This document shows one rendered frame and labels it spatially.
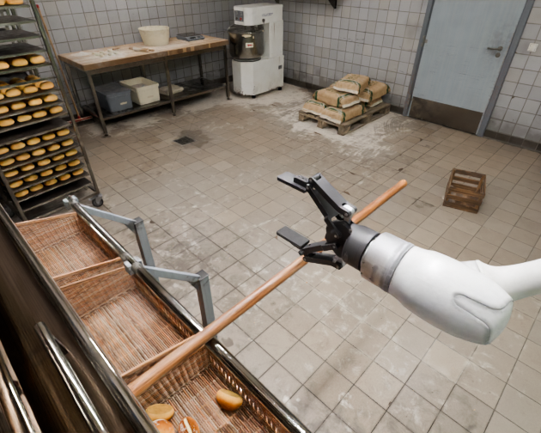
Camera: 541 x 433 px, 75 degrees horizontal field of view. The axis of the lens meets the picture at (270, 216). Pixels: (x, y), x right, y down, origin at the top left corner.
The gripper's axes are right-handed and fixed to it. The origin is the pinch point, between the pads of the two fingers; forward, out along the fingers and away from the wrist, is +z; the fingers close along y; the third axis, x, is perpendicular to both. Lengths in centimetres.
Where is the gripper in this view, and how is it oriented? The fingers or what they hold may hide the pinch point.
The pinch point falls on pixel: (285, 206)
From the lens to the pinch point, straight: 72.2
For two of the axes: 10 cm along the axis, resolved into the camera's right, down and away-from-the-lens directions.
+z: -7.1, -4.2, 5.6
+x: 7.0, -4.2, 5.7
